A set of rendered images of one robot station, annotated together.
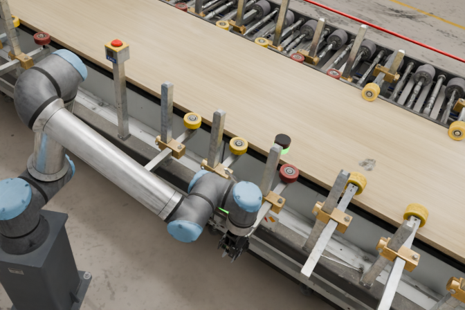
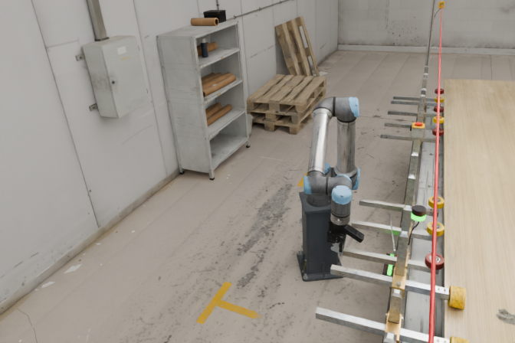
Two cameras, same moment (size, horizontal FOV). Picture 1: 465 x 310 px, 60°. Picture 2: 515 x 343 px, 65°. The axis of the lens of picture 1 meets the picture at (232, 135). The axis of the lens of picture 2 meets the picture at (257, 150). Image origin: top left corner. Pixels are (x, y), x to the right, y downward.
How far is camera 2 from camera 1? 1.69 m
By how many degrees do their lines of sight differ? 72
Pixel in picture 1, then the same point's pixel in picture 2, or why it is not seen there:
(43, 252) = (313, 209)
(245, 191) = (341, 189)
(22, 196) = not seen: hidden behind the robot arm
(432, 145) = not seen: outside the picture
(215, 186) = (338, 181)
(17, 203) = not seen: hidden behind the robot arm
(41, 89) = (325, 102)
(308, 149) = (477, 269)
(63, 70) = (342, 102)
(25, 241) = (312, 197)
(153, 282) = (360, 312)
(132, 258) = (370, 293)
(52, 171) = (340, 170)
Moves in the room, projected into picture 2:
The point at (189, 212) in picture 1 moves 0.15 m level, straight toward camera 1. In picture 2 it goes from (313, 177) to (283, 181)
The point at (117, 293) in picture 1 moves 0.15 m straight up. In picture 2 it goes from (340, 295) to (340, 279)
